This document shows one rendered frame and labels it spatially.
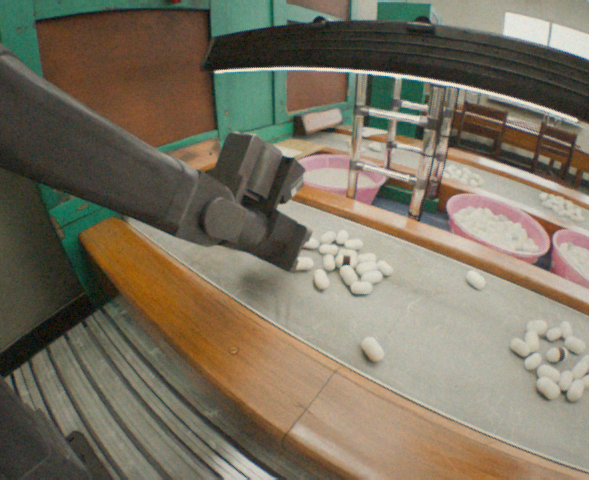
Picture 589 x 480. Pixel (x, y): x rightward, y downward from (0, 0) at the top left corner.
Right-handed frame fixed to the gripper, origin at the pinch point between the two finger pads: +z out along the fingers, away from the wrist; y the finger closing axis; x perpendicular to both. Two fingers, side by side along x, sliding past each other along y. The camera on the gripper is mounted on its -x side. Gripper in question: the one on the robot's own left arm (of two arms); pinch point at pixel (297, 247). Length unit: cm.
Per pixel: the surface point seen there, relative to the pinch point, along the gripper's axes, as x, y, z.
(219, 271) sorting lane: 8.5, 8.1, -6.9
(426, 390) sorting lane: 9.4, -27.0, -8.0
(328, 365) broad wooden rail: 10.4, -15.7, -12.6
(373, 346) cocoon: 7.2, -18.8, -8.4
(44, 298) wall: 72, 118, -1
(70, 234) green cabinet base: 16.4, 42.4, -20.3
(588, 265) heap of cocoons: -22, -60, 29
